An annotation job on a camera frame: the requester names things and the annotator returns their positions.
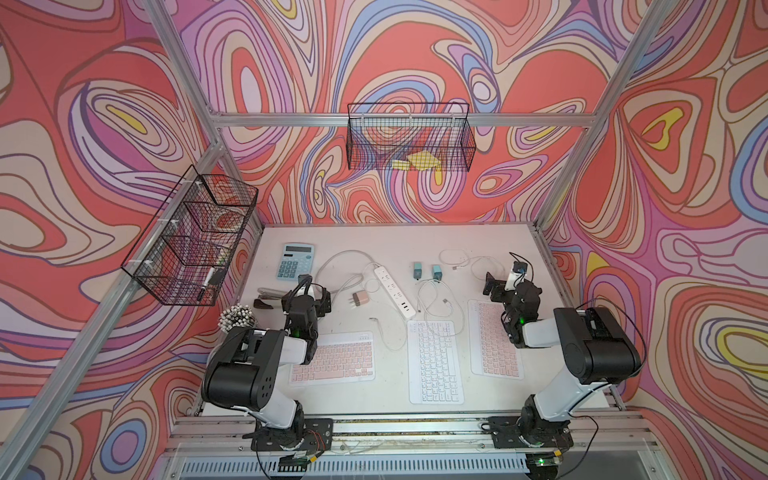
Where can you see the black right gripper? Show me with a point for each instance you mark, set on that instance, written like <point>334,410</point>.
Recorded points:
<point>498,288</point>

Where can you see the pink keyboard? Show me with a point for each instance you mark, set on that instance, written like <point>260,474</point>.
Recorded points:
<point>339,358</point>
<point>492,354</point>

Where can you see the clear cup of pens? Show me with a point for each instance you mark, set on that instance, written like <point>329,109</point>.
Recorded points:
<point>236,316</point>

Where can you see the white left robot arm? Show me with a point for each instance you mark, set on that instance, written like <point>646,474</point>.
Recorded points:
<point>242,373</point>

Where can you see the light blue calculator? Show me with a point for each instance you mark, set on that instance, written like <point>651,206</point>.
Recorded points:
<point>296,260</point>

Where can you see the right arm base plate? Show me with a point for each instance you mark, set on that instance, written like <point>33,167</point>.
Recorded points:
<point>516,432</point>

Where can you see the black stapler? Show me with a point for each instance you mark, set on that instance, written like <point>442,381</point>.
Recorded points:
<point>268,298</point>

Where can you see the middle white keyboard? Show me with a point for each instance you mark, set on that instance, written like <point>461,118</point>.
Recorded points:
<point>434,373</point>

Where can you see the left wall wire basket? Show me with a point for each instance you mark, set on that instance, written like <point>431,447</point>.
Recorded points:
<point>198,225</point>

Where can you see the yellow sticky notes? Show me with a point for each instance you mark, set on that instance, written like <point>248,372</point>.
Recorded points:
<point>419,161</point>

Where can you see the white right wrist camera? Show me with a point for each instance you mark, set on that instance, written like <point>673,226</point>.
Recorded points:
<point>517,274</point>

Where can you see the white power strip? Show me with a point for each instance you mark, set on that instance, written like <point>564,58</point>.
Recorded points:
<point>395,293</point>

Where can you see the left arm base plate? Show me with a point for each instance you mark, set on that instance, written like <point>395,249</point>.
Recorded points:
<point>311,435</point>

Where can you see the back wall wire basket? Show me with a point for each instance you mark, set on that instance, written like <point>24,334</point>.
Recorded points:
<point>379,132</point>

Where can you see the pink charger adapter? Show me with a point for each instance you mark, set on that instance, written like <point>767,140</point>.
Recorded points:
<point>360,298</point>

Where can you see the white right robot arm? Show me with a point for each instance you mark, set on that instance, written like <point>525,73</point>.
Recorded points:
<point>596,350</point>

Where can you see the marker in left basket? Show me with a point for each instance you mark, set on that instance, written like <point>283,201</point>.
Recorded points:
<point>206,283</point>

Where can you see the wall wire basket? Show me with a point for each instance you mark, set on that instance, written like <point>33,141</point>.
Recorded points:
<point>379,132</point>
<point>198,225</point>

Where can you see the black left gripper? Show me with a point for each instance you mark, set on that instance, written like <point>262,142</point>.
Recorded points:
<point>322,305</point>

